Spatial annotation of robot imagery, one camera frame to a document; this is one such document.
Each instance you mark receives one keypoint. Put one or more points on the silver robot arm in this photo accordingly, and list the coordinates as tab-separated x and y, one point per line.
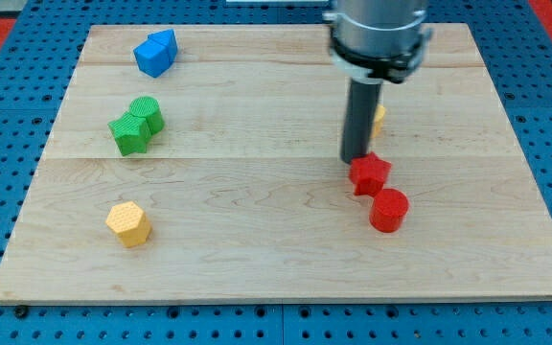
373	41

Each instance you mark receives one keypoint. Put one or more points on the yellow hexagon block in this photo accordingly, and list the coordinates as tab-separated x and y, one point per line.
129	223

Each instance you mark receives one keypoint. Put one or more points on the wooden board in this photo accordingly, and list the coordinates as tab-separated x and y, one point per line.
248	200

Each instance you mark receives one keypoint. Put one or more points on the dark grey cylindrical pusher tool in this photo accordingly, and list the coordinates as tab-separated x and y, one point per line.
362	102

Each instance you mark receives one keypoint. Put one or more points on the red star block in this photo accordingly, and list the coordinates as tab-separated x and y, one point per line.
369	174

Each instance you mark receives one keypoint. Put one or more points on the red cylinder block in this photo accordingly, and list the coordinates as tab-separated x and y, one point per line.
388	211

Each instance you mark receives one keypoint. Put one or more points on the yellow block behind tool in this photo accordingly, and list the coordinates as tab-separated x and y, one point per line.
378	121

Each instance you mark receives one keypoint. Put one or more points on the green cylinder block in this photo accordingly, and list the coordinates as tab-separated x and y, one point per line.
148	108

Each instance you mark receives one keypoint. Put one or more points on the green star block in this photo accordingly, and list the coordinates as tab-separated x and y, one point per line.
131	134

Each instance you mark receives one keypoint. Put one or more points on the blue cube block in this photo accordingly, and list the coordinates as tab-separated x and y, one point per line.
152	58

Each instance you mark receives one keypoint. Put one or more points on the blue triangular prism block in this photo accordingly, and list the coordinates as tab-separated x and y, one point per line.
167	39

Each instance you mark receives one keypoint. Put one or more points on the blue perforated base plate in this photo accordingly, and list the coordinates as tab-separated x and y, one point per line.
40	43

